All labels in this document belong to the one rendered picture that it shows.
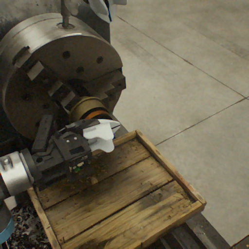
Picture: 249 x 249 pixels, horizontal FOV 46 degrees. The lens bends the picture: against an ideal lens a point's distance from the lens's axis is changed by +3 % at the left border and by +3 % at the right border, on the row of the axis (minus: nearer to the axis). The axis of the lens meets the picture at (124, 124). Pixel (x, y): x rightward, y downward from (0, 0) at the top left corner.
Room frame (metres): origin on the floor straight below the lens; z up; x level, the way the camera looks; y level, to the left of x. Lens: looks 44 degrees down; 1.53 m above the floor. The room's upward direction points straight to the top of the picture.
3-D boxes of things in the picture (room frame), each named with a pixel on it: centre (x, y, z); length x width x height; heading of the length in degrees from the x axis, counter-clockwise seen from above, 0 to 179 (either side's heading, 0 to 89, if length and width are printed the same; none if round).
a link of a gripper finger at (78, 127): (0.43, 0.09, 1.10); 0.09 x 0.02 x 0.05; 121
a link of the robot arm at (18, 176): (0.34, 0.20, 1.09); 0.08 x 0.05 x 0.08; 31
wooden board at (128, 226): (0.42, 0.03, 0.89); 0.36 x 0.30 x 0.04; 122
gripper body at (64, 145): (0.37, 0.13, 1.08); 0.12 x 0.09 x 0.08; 121
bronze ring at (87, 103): (0.50, 0.08, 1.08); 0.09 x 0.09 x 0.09; 32
